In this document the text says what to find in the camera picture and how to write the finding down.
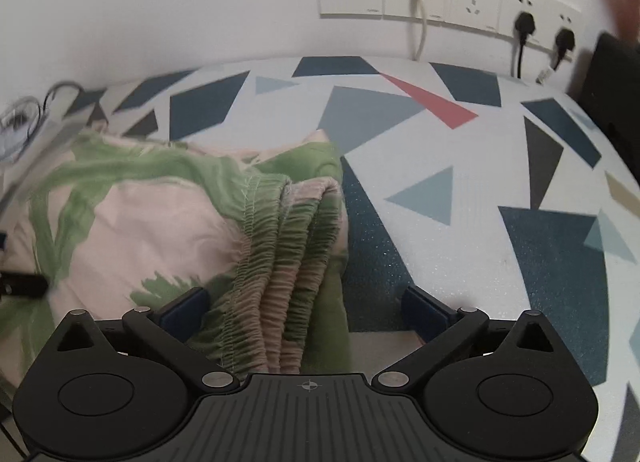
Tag geometric patterned mat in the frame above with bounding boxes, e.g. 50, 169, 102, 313
0, 55, 640, 462

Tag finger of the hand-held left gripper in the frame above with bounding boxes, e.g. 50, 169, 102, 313
0, 231, 49, 298

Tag black power plug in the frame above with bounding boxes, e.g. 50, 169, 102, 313
511, 11, 538, 79
550, 28, 576, 73

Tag white network cable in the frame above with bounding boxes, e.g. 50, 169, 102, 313
409, 0, 428, 62

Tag tangled black cable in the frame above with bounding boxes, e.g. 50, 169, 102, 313
0, 82, 86, 163

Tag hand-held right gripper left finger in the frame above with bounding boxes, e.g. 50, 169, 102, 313
52, 286, 240, 390

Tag black flat object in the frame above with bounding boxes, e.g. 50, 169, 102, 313
580, 31, 640, 163

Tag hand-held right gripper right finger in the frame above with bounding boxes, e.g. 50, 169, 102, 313
372, 286, 558, 390

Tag green white patterned pants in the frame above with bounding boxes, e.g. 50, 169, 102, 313
0, 129, 351, 393

